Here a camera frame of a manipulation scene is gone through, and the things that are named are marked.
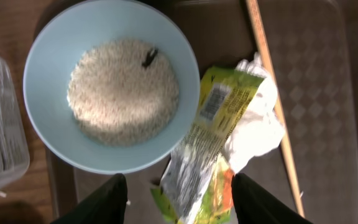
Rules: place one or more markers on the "brown serving tray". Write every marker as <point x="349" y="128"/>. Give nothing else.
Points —
<point x="314" y="51"/>

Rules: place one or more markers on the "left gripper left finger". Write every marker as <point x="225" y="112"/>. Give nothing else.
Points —
<point x="106" y="205"/>

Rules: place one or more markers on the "crumpled green yellow wrapper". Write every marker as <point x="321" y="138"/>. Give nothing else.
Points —
<point x="235" y="122"/>

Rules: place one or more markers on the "light blue rice bowl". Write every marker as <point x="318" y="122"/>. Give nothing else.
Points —
<point x="63" y="33"/>

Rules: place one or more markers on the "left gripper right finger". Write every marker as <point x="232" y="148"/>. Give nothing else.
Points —
<point x="254" y="205"/>

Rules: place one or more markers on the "pile of white rice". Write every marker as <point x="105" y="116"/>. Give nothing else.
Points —
<point x="123" y="92"/>

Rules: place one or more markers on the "wooden chopstick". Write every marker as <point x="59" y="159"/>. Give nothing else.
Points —
<point x="263" y="48"/>

